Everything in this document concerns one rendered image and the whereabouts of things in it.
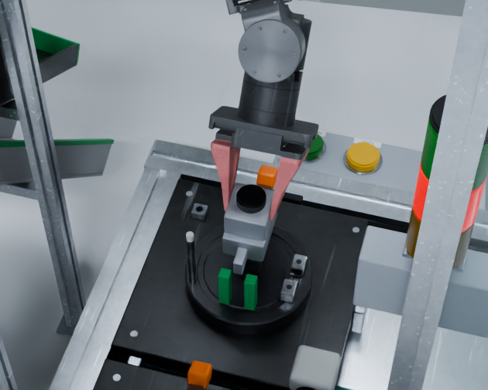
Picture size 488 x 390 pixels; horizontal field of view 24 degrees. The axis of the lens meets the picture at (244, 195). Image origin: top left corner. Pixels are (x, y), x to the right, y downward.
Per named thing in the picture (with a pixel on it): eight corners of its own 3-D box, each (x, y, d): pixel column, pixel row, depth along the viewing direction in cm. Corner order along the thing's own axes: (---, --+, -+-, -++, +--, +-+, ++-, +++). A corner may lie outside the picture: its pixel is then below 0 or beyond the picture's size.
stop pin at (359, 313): (353, 321, 127) (355, 301, 124) (363, 323, 127) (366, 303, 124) (350, 331, 126) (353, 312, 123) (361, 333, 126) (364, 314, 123)
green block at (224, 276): (221, 293, 121) (221, 267, 118) (232, 296, 121) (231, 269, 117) (218, 302, 121) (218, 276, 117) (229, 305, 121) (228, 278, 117)
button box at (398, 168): (284, 153, 146) (286, 121, 141) (445, 187, 142) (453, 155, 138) (271, 194, 142) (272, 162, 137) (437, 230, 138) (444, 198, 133)
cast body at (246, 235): (238, 204, 121) (238, 165, 115) (277, 213, 120) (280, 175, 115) (216, 269, 116) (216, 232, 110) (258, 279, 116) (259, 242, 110)
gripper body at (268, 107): (307, 154, 109) (321, 79, 107) (206, 133, 110) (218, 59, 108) (316, 141, 115) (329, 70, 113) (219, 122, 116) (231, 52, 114)
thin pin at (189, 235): (190, 277, 123) (187, 230, 116) (197, 278, 123) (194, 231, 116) (187, 282, 122) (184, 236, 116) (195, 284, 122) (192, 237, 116)
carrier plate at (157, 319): (179, 188, 136) (178, 176, 134) (375, 230, 132) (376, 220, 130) (111, 354, 121) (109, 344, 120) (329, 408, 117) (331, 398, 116)
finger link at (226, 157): (268, 228, 111) (284, 136, 109) (198, 213, 112) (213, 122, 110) (279, 211, 118) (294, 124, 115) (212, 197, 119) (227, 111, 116)
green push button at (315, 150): (294, 138, 141) (295, 127, 139) (325, 144, 140) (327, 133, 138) (286, 161, 138) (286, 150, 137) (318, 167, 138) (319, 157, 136)
